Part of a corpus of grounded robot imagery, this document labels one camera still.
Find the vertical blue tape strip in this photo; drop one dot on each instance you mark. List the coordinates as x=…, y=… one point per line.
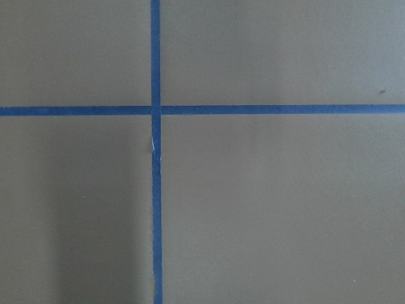
x=156, y=150

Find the horizontal blue tape strip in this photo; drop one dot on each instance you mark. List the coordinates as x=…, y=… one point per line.
x=29, y=111

